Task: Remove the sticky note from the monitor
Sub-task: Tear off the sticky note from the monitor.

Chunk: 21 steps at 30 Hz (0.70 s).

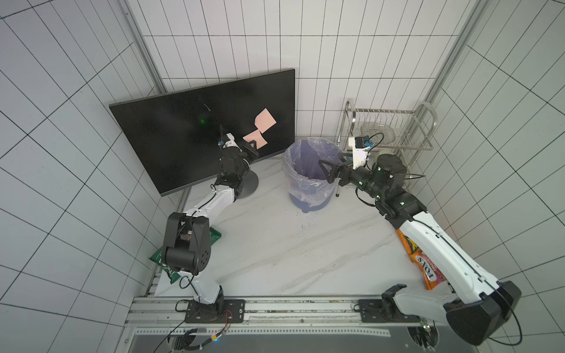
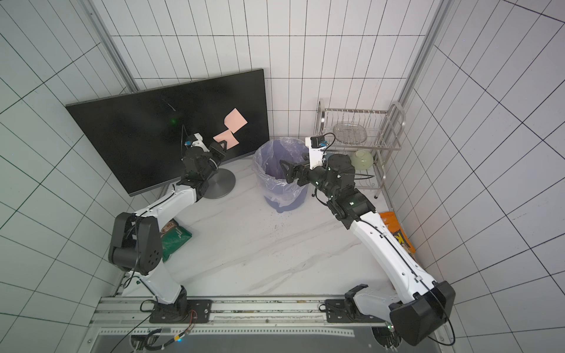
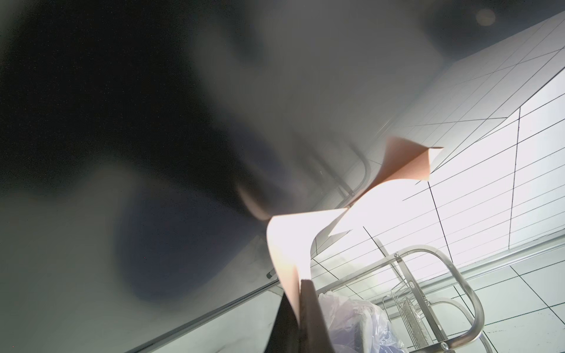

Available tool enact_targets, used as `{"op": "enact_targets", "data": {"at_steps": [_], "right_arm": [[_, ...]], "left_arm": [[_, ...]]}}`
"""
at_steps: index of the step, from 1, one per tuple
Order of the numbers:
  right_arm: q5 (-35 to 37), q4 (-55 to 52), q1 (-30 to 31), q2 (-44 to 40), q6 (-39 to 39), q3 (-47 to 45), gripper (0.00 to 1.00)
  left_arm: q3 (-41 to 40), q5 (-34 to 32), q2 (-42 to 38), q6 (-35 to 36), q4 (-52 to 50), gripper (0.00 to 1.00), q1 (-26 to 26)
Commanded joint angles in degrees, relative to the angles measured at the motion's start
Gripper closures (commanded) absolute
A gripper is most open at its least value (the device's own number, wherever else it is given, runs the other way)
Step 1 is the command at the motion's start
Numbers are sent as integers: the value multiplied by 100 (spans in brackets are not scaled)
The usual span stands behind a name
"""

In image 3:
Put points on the pink note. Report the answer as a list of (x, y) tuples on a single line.
[(289, 239), (404, 163)]

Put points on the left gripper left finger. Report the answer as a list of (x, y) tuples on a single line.
[(285, 335)]

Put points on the steel dish rack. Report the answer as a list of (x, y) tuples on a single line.
[(415, 308)]

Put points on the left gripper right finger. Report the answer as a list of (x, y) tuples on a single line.
[(314, 337)]

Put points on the black flat monitor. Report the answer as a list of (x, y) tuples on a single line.
[(136, 136)]

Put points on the purple trash bin with liner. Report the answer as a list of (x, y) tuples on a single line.
[(358, 326)]

